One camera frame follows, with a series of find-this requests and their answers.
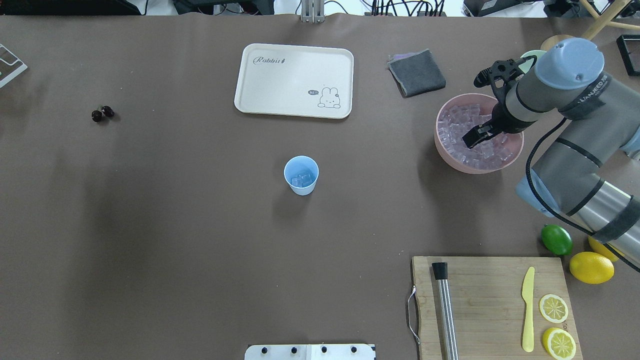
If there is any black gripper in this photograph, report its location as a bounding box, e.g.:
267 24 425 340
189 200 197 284
462 102 523 150

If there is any clear ice cube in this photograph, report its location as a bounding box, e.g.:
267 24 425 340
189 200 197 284
290 172 315 188

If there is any dark cherries pair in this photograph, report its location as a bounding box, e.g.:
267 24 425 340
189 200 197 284
91 105 115 123

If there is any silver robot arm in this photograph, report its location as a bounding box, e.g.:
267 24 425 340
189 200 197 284
462 38 640 271

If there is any pink bowl of ice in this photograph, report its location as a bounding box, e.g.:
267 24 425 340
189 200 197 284
434 93 524 174

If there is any small blue cup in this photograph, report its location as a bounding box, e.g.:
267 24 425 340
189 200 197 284
283 155 319 196

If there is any grey folded cloth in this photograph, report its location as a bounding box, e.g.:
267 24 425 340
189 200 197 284
387 48 447 98

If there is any green ceramic bowl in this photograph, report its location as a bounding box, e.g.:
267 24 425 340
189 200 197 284
519 49 547 74

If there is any green lime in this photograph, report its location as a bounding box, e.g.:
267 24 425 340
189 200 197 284
541 224 574 256

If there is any metal muddler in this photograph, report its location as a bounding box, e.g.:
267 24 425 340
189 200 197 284
431 261 460 360

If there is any yellow plastic knife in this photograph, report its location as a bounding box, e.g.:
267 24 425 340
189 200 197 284
521 266 536 353

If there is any yellow lemon far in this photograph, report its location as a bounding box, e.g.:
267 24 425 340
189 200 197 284
587 236 619 263

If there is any yellow lemon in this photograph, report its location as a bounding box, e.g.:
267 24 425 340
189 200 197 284
587 236 619 263
569 251 615 285

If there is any wooden cutting board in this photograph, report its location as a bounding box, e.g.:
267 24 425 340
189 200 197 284
411 256 579 360

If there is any yellow lemon near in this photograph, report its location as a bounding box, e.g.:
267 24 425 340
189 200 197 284
569 251 615 285

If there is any lemon slice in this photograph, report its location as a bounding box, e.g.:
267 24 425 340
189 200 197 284
542 327 578 360
538 293 570 324

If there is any cream rabbit tray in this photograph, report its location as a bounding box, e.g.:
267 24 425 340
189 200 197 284
234 43 355 120

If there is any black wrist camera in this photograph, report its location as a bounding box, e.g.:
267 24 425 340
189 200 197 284
473 58 528 90

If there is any aluminium frame post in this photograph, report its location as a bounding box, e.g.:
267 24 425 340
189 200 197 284
300 0 325 24

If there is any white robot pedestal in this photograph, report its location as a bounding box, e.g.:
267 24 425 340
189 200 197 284
244 343 377 360

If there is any white wire cup rack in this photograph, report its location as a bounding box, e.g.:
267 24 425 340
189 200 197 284
0 44 28 88

